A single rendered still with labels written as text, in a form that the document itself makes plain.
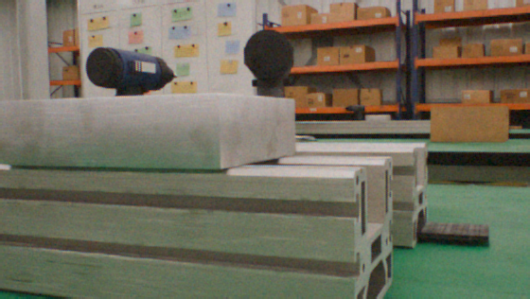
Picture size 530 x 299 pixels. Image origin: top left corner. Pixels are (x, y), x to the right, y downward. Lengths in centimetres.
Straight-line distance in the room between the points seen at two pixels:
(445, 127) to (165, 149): 208
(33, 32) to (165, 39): 529
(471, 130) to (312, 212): 205
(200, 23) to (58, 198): 340
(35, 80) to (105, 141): 863
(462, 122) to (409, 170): 187
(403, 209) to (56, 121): 28
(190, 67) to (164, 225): 346
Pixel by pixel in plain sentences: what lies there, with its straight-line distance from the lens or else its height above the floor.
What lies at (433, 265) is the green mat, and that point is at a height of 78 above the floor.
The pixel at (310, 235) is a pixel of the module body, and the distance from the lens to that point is 27.
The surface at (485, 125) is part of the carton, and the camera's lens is 230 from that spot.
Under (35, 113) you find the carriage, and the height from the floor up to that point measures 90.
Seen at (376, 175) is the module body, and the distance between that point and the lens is 33.
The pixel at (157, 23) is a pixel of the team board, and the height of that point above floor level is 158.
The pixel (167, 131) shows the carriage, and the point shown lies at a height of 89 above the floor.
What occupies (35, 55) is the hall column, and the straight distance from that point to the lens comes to 900.
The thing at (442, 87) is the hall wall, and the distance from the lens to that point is 1088.
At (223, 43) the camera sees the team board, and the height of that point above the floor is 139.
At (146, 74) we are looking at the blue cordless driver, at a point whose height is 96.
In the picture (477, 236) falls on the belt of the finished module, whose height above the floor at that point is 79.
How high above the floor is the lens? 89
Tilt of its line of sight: 5 degrees down
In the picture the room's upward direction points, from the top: 1 degrees counter-clockwise
